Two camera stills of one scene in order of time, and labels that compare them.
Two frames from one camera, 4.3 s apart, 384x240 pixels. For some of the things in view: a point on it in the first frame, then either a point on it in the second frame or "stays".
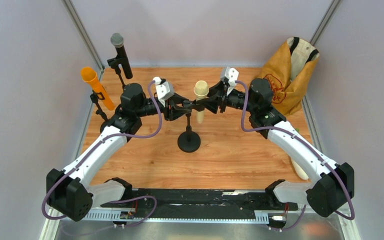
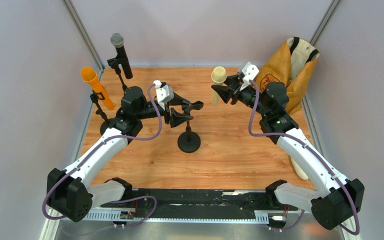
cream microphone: [201, 90] to [218, 75]
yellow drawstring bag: [288, 70] stays
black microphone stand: [189, 141] stays
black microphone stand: [114, 63] stays
